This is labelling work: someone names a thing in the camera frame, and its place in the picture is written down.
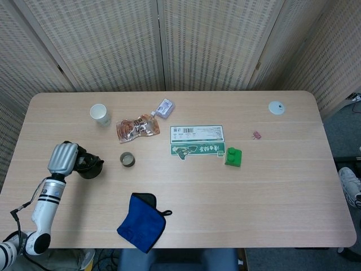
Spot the green and white packaging card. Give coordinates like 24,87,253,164
169,125,226,162

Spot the white sneaker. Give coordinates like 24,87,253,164
338,167,361,208

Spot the orange spout pouch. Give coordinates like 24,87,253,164
116,110,161,144

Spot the olive bag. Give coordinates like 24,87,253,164
16,248,96,271

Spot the blue cloth with black trim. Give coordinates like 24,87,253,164
116,193,173,254

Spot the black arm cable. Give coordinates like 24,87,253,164
10,178,47,246

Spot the green toy brick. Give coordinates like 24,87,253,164
224,147,243,169

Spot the purple plastic packet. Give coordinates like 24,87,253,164
155,98,176,119

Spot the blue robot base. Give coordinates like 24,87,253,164
117,248,239,271

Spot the white paper cup green print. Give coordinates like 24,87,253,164
90,103,111,127

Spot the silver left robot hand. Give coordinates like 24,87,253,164
47,141,88,178

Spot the white round cable grommet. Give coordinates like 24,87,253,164
268,100,287,116

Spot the woven folding screen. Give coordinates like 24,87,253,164
0,0,361,195

